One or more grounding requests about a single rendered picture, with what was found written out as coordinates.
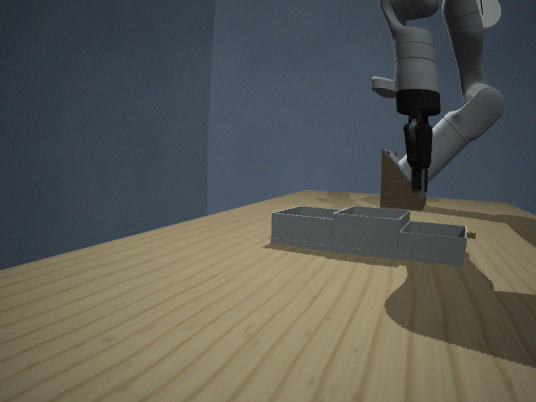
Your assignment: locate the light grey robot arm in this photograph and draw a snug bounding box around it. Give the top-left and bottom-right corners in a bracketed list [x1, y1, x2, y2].
[371, 0, 505, 182]

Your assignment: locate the grey rack of bins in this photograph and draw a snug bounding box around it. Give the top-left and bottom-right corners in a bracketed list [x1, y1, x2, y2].
[271, 206, 467, 266]

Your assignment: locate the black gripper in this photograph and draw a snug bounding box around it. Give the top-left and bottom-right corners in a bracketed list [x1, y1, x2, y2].
[396, 89, 441, 194]

